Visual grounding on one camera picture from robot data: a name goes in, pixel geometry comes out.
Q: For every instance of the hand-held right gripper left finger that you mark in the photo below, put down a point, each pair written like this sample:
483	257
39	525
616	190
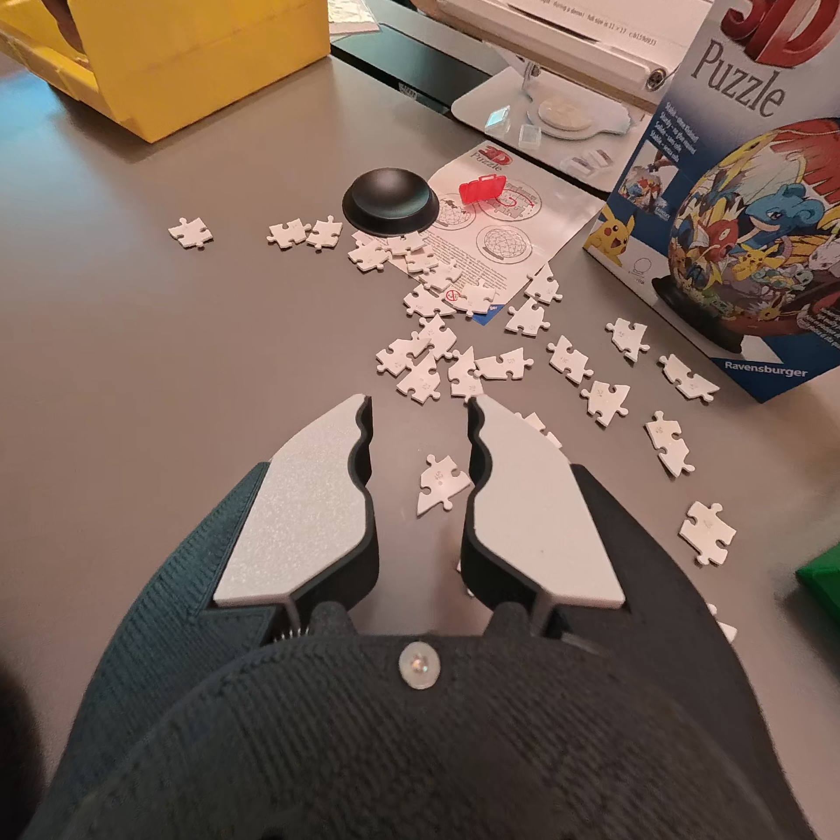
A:
295	518

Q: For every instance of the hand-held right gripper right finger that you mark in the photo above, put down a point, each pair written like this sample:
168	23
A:
538	525

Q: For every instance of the spread of white puzzle pieces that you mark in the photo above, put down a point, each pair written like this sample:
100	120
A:
439	485

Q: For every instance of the yellow plastic bin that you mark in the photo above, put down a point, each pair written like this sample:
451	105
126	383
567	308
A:
197	65

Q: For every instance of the black round puzzle stand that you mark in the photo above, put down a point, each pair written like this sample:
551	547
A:
390	200

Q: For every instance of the blue puzzle box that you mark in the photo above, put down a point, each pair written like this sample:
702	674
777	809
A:
735	197

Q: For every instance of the green plastic bin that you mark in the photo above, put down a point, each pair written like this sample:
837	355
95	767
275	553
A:
823	584

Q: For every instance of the white instruction leaflet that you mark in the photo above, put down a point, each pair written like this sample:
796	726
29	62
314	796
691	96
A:
558	216

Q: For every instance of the red plastic tool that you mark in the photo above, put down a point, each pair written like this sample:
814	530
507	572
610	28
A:
482	190

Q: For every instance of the small clear plastic block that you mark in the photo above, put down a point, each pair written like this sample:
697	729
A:
499	118
529	136

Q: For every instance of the white board stand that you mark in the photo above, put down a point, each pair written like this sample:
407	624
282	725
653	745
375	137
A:
479	108

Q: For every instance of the white instruction board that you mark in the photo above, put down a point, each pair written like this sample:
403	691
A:
590	39

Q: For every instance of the clear plastic bag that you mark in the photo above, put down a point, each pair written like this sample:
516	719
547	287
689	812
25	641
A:
351	16

